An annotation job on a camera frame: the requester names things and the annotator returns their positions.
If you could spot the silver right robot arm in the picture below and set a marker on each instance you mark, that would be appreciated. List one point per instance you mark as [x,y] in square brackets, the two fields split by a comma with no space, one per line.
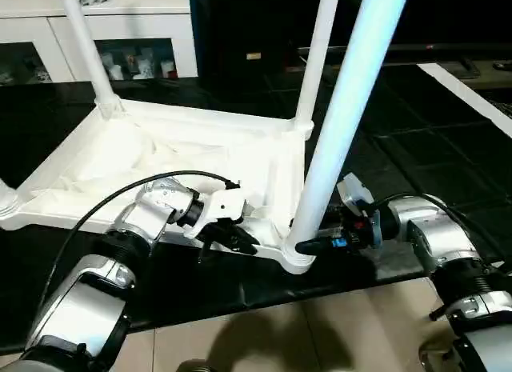
[440,232]

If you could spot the white plastic table leg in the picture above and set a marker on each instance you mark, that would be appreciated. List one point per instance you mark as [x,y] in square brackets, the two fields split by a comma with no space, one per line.
[8,200]
[316,56]
[352,108]
[86,48]

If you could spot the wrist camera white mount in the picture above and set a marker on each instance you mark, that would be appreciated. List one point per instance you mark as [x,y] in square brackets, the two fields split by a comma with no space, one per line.
[356,190]
[220,206]

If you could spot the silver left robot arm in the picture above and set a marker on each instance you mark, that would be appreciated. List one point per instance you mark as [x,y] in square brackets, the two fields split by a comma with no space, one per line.
[80,300]

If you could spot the white cabinet glass doors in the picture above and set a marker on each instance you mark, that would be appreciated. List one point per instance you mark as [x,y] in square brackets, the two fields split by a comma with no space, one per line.
[140,24]

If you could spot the black box gold label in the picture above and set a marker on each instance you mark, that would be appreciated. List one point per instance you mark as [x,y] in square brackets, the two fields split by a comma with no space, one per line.
[248,24]

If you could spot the black mat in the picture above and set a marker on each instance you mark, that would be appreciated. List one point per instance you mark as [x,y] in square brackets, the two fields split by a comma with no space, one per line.
[420,156]

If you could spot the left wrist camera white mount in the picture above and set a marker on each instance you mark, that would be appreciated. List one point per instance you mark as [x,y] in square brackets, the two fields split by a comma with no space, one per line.
[220,206]

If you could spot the small black flat gadget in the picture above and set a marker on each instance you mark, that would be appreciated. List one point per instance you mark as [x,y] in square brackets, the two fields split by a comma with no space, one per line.
[503,66]

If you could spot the silver metal rail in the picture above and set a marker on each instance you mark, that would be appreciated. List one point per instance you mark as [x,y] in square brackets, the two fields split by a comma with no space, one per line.
[440,49]

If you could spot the dark rounded foot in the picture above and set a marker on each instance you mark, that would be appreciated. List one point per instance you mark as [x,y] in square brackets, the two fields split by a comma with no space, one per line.
[196,366]

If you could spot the white flat board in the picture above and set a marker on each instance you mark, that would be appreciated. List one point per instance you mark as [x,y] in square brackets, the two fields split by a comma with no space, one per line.
[460,96]

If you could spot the short black bar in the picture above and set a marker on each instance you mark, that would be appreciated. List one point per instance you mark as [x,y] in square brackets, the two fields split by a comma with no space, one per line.
[470,67]

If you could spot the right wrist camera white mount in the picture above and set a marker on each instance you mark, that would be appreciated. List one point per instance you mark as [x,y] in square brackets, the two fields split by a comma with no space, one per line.
[356,190]

